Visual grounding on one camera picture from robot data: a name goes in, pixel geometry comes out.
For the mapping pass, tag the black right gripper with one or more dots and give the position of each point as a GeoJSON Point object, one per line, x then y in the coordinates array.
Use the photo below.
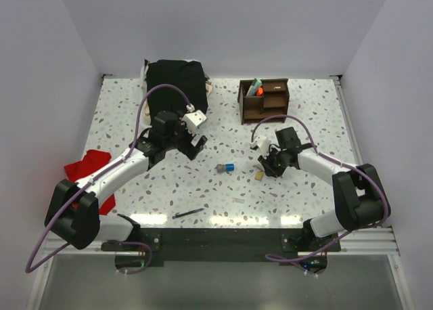
{"type": "Point", "coordinates": [269, 170]}

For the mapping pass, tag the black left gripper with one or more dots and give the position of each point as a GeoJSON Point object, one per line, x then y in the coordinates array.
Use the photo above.
{"type": "Point", "coordinates": [189, 150]}

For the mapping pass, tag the yellow square eraser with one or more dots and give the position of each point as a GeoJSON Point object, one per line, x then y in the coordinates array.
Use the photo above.
{"type": "Point", "coordinates": [259, 176]}

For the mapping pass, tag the dark purple pen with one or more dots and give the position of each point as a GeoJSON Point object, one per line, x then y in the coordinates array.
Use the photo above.
{"type": "Point", "coordinates": [187, 213]}

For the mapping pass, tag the orange black highlighter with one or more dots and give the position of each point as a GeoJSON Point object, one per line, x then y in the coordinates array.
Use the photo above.
{"type": "Point", "coordinates": [260, 91]}

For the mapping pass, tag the light green highlighter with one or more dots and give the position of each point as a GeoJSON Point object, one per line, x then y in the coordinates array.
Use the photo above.
{"type": "Point", "coordinates": [255, 85]}

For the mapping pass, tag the blue pen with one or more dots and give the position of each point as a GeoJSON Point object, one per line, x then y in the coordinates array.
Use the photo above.
{"type": "Point", "coordinates": [253, 83]}

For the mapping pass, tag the thin white green pen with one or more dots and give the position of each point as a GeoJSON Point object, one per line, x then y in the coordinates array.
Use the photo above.
{"type": "Point", "coordinates": [249, 90]}

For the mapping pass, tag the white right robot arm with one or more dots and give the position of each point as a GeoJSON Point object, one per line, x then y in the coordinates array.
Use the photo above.
{"type": "Point", "coordinates": [359, 197]}

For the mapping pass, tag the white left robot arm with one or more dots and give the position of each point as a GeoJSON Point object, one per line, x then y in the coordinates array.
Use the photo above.
{"type": "Point", "coordinates": [73, 213]}

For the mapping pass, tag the small clear pen cap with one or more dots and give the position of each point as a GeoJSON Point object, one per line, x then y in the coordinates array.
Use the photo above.
{"type": "Point", "coordinates": [238, 200]}

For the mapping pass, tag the brown wooden desk organizer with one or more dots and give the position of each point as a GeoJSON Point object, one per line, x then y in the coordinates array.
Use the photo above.
{"type": "Point", "coordinates": [273, 101]}

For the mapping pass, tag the black cloth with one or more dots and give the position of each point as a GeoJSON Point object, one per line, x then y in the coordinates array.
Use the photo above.
{"type": "Point", "coordinates": [187, 76]}

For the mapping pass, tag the white plastic basket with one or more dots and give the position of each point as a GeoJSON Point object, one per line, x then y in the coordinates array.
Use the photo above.
{"type": "Point", "coordinates": [142, 75]}

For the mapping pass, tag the red cloth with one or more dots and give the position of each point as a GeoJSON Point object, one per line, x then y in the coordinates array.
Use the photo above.
{"type": "Point", "coordinates": [92, 161]}

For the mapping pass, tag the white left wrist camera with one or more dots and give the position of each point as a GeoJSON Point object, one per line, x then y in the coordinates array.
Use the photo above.
{"type": "Point", "coordinates": [193, 119]}

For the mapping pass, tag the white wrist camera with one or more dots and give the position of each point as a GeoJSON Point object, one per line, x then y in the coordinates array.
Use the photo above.
{"type": "Point", "coordinates": [193, 119]}
{"type": "Point", "coordinates": [260, 143]}

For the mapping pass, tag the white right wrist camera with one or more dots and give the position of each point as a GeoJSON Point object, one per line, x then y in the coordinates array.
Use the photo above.
{"type": "Point", "coordinates": [260, 143]}

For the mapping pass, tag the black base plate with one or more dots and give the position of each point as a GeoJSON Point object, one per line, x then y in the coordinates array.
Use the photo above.
{"type": "Point", "coordinates": [212, 245]}

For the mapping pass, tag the aluminium front rail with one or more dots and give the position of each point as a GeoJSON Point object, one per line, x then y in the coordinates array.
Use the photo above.
{"type": "Point", "coordinates": [379, 241]}

